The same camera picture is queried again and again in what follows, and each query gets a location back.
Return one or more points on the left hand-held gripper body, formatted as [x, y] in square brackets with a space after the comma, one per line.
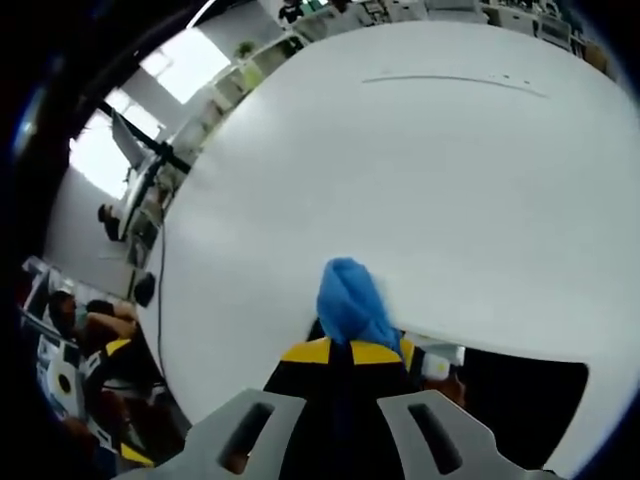
[65, 380]

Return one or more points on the black computer monitor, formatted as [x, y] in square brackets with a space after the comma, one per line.
[150, 150]

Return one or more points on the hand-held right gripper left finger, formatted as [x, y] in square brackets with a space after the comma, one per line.
[240, 440]

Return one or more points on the black power adapter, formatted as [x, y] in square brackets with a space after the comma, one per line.
[145, 290]

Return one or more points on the blue cleaning cloth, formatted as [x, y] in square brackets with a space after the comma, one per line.
[350, 305]

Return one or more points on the green potted plant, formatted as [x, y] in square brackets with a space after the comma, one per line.
[245, 50]

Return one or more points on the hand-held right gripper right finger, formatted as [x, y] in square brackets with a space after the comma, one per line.
[425, 440]

